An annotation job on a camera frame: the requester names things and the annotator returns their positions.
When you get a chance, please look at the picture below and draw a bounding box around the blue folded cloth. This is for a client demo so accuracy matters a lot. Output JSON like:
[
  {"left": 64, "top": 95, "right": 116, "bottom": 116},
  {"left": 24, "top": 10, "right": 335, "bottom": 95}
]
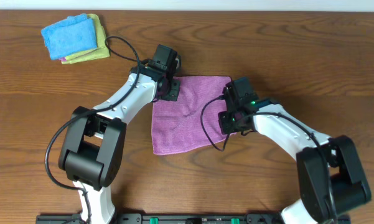
[{"left": 41, "top": 14, "right": 97, "bottom": 60}]

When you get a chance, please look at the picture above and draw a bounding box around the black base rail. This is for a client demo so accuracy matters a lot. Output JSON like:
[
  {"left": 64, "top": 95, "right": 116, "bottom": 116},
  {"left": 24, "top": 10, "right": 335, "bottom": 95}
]
[{"left": 35, "top": 213, "right": 352, "bottom": 224}]

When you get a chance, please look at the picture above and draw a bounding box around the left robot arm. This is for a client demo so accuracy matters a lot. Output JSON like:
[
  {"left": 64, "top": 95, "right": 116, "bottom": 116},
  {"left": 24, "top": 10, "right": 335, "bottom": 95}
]
[{"left": 58, "top": 45, "right": 181, "bottom": 223}]

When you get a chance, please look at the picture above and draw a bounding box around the lower green folded cloth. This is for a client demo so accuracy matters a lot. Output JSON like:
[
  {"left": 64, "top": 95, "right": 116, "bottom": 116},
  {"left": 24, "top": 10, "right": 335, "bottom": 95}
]
[{"left": 61, "top": 26, "right": 111, "bottom": 65}]

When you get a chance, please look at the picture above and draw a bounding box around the upper green folded cloth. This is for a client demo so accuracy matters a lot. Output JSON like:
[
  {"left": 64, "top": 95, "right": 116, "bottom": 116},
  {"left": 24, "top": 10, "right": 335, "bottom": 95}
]
[{"left": 63, "top": 13, "right": 109, "bottom": 61}]

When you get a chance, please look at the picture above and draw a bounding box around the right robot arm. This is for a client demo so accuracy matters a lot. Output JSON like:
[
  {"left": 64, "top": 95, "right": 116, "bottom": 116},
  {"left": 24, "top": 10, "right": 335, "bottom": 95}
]
[{"left": 218, "top": 78, "right": 372, "bottom": 223}]

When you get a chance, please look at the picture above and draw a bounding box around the green folded cloth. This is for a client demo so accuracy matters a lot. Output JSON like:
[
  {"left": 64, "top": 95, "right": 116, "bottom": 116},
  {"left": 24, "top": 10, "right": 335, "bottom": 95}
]
[
  {"left": 61, "top": 26, "right": 111, "bottom": 65},
  {"left": 63, "top": 13, "right": 109, "bottom": 61}
]

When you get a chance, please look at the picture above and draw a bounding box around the purple microfibre cloth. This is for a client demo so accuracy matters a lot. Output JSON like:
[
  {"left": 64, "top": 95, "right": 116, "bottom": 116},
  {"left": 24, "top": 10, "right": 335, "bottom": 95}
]
[{"left": 151, "top": 76, "right": 231, "bottom": 156}]

